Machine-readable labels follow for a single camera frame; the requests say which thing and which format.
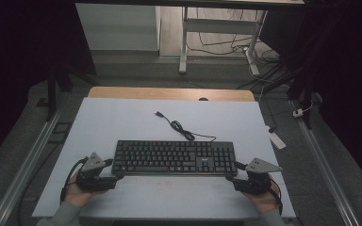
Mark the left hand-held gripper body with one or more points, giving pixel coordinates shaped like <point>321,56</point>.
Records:
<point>92,163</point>

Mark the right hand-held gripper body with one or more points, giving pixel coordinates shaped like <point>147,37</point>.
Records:
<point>254,182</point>

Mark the black computer keyboard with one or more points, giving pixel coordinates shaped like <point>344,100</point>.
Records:
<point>157,157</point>

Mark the person's right hand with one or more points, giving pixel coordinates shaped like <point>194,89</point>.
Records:
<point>262,201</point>

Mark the person's left hand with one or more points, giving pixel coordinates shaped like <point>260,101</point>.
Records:
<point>75,196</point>

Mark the white power strip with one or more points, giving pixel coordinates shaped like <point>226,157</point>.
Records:
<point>276,139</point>

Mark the black round table grommet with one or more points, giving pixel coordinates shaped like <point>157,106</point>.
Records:
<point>203,99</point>

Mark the small white adapter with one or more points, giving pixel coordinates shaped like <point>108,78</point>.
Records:
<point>297,112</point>

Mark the black metal stand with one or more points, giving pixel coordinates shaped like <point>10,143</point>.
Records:
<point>52,91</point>
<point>301,81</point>

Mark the wooden table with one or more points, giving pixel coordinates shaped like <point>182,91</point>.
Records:
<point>169,93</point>

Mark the black curtain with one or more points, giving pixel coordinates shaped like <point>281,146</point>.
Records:
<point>352,78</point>
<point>19,62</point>

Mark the white cabinet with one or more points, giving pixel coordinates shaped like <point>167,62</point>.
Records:
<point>119,28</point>

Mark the black flat floor bracket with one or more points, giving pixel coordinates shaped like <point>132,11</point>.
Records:
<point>61,132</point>

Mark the metal floor rail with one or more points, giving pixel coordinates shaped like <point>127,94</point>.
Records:
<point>326,169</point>
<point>28,163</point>

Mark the white metal desk frame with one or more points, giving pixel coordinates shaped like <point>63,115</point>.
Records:
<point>220,25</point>

